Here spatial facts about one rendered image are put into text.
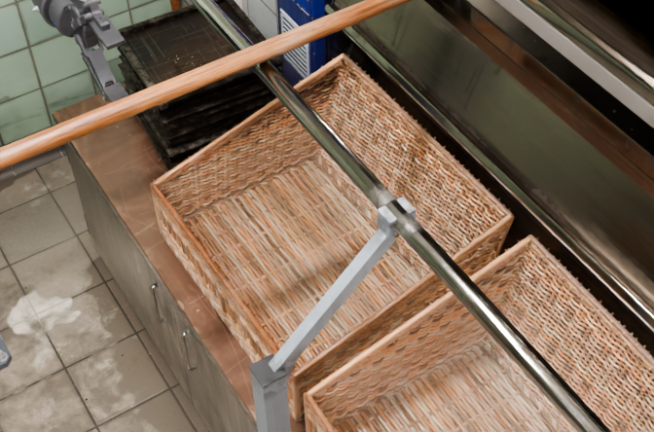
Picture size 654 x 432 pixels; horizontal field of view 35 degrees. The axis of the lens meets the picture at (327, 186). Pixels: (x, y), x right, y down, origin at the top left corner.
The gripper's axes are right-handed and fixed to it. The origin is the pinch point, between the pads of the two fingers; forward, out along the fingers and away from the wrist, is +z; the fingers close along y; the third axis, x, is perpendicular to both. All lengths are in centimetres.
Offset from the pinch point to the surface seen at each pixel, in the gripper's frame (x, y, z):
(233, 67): -15.0, -1.7, 9.5
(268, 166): -34, 55, -18
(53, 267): 7, 119, -71
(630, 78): -42, -25, 61
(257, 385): 3, 25, 46
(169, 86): -4.5, -2.3, 8.9
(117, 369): 6, 119, -31
